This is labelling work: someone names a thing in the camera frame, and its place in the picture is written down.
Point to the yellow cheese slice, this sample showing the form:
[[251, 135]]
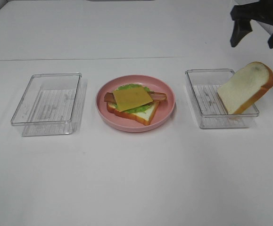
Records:
[[131, 98]]

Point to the bread slice right tray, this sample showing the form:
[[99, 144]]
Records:
[[245, 87]]

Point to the clear plastic tray left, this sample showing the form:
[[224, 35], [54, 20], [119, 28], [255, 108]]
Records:
[[52, 104]]

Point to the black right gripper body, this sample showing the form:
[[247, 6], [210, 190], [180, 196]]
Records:
[[261, 11]]

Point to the green lettuce leaf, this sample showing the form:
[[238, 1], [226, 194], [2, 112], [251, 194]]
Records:
[[129, 86]]

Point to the pink round plate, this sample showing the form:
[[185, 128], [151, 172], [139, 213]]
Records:
[[163, 111]]

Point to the clear plastic tray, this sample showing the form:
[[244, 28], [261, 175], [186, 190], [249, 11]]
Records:
[[210, 113], [52, 104]]

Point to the bacon strip tray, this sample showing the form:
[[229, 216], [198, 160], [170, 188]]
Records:
[[109, 97], [157, 96]]

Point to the clear plastic tray right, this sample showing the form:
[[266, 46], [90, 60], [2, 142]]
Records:
[[210, 113]]

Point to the bread slice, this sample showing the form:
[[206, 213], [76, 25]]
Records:
[[142, 114]]

